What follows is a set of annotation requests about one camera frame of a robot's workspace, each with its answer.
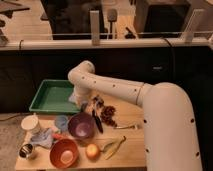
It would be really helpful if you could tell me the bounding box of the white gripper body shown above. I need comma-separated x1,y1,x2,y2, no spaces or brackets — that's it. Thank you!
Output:
68,91,90,112

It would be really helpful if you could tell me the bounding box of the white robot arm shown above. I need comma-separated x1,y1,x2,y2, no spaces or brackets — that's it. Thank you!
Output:
68,60,203,171

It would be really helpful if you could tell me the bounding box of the green plastic tray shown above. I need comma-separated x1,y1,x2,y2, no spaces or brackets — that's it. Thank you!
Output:
29,79,80,114

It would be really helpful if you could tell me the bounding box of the purple bowl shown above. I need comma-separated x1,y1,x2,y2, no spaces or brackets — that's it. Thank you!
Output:
68,112,95,139

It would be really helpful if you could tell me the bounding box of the orange carrot toy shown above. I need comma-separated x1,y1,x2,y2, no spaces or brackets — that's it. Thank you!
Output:
52,133,68,140

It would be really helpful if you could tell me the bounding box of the wooden table board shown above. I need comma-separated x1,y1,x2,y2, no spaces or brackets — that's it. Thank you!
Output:
14,82,148,171

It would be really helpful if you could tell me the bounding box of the light blue cloth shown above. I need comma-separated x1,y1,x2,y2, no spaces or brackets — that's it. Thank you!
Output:
29,128,54,149

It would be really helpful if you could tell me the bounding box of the white cup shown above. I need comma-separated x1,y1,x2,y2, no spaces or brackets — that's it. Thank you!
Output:
21,115,41,134

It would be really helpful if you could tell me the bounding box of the yellow apple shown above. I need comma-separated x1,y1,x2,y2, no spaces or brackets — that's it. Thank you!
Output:
85,144,100,160

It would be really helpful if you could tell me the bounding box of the orange bowl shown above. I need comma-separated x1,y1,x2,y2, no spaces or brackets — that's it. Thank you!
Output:
49,139,79,169

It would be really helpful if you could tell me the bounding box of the small metal cup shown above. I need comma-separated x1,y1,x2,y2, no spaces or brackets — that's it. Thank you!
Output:
19,144,36,159

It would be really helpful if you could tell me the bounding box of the black handled utensil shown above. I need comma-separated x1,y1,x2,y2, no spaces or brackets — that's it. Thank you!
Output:
92,96,103,133

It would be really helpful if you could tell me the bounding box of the white rail barrier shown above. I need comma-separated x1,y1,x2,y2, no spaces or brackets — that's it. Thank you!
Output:
0,9,213,52

